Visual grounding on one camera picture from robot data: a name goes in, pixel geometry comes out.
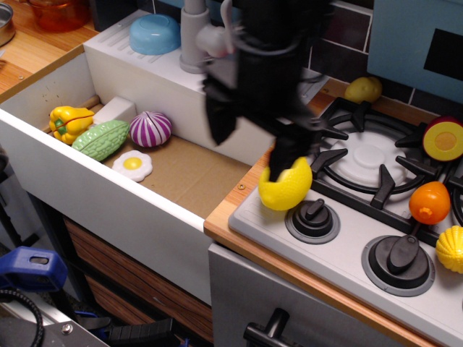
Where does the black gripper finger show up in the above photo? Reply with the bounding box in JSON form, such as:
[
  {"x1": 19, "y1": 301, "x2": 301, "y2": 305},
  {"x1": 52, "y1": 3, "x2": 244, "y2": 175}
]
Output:
[
  {"x1": 205, "y1": 97, "x2": 237, "y2": 145},
  {"x1": 269, "y1": 135, "x2": 318, "y2": 181}
]

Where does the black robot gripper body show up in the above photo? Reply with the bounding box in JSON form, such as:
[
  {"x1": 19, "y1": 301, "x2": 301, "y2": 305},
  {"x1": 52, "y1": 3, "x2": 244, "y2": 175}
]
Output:
[{"x1": 203, "y1": 48, "x2": 322, "y2": 138}]

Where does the yellow toy lemon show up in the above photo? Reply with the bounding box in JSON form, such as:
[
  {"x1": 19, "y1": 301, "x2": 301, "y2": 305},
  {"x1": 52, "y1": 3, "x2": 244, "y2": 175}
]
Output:
[{"x1": 258, "y1": 157, "x2": 313, "y2": 211}]

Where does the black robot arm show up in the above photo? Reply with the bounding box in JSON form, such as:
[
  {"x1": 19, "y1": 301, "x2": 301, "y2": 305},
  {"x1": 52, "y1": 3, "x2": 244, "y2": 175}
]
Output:
[{"x1": 203, "y1": 1, "x2": 332, "y2": 182}]

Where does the purple striped toy onion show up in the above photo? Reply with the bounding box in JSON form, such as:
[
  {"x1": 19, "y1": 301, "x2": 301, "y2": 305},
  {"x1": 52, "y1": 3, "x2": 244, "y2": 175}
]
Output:
[{"x1": 129, "y1": 111, "x2": 172, "y2": 147}]

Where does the left black stove knob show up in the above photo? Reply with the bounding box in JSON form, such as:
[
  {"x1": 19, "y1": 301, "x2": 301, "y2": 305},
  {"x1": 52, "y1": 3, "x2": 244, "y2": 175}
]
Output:
[{"x1": 285, "y1": 198, "x2": 341, "y2": 244}]

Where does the black stove knob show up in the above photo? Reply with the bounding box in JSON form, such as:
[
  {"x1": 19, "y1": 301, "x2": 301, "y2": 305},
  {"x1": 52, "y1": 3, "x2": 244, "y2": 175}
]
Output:
[
  {"x1": 285, "y1": 198, "x2": 341, "y2": 244},
  {"x1": 361, "y1": 235, "x2": 436, "y2": 297}
]

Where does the grey toy faucet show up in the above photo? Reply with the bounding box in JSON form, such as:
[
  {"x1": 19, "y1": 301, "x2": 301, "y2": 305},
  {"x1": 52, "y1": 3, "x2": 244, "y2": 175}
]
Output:
[{"x1": 179, "y1": 1, "x2": 235, "y2": 74}]

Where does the black stove grate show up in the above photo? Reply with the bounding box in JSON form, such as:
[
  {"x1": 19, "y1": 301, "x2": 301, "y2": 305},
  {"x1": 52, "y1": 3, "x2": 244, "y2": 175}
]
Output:
[{"x1": 277, "y1": 95, "x2": 463, "y2": 248}]

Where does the yellow toy potato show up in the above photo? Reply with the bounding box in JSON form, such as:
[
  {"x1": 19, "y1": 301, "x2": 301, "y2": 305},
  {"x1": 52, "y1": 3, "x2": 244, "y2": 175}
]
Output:
[{"x1": 344, "y1": 77, "x2": 383, "y2": 103}]

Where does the toy fried egg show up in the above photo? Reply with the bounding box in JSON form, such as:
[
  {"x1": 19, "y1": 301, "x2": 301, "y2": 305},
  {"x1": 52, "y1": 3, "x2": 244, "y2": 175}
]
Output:
[{"x1": 111, "y1": 150, "x2": 153, "y2": 182}]

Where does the white toy sink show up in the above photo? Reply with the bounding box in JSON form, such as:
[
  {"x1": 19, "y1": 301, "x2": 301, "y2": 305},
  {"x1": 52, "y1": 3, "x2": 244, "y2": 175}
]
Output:
[{"x1": 1, "y1": 11, "x2": 273, "y2": 303}]

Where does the white toy block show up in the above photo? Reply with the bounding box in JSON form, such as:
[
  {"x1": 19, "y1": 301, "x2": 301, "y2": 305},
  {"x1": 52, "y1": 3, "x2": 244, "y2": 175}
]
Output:
[{"x1": 93, "y1": 97, "x2": 137, "y2": 124}]

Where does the grey toy stove top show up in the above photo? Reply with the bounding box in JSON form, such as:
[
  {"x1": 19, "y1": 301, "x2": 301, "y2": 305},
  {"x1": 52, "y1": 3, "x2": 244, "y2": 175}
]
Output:
[{"x1": 228, "y1": 95, "x2": 463, "y2": 347}]

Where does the light blue plastic bowl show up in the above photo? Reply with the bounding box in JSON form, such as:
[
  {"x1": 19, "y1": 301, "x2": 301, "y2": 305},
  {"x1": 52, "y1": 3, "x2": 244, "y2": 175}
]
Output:
[{"x1": 129, "y1": 14, "x2": 181, "y2": 56}]

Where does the green toy bitter gourd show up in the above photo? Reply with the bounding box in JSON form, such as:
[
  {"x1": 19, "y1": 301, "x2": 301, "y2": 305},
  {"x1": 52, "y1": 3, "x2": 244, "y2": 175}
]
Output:
[{"x1": 72, "y1": 119, "x2": 129, "y2": 162}]

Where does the orange toy fruit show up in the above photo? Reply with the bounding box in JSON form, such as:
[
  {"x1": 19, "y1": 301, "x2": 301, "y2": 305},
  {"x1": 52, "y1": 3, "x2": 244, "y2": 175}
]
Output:
[{"x1": 409, "y1": 181, "x2": 451, "y2": 225}]

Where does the light blue microwave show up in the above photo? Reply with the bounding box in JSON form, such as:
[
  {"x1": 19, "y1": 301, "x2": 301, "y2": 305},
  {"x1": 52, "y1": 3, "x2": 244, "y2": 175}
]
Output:
[{"x1": 368, "y1": 1, "x2": 462, "y2": 103}]

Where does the halved toy peach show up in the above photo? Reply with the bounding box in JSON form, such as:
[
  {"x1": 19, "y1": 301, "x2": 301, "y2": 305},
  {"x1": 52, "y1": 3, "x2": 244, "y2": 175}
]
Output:
[{"x1": 422, "y1": 116, "x2": 462, "y2": 162}]

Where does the yellow toy bell pepper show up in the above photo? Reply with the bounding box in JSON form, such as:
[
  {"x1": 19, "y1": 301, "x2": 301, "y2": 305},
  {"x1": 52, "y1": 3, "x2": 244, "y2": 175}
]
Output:
[{"x1": 48, "y1": 106, "x2": 95, "y2": 145}]

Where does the right black stove knob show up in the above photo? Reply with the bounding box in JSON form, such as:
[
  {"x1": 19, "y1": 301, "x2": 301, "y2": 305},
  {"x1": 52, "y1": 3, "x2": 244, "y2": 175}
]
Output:
[{"x1": 361, "y1": 235, "x2": 436, "y2": 297}]

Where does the yellow toy corn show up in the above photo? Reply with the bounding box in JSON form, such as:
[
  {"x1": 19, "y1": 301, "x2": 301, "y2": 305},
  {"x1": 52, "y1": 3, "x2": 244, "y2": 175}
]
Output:
[{"x1": 436, "y1": 226, "x2": 462, "y2": 274}]

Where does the orange transparent container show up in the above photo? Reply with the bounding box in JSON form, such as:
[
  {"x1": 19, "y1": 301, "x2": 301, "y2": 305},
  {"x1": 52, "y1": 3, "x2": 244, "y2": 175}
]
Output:
[{"x1": 27, "y1": 0, "x2": 91, "y2": 33}]

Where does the metal pot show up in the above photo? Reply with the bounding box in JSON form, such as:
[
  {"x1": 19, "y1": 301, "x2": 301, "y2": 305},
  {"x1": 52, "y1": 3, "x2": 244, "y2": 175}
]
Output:
[{"x1": 0, "y1": 2, "x2": 16, "y2": 46}]

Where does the light blue wall cabinet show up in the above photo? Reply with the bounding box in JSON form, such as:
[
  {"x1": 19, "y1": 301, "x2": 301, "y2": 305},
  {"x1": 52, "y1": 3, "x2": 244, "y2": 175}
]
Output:
[{"x1": 301, "y1": 1, "x2": 329, "y2": 51}]

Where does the metal oven door handle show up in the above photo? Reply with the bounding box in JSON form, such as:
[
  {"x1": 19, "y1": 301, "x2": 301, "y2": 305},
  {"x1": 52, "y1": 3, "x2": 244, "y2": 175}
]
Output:
[{"x1": 243, "y1": 308, "x2": 299, "y2": 347}]

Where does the blue clamp handle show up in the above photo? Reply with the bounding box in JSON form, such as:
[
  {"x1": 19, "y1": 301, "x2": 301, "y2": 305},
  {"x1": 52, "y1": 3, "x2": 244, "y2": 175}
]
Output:
[{"x1": 1, "y1": 247, "x2": 68, "y2": 292}]

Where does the black braided cable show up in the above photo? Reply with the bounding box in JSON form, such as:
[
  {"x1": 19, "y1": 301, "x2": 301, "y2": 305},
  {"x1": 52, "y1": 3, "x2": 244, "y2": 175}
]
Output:
[{"x1": 0, "y1": 288, "x2": 46, "y2": 347}]

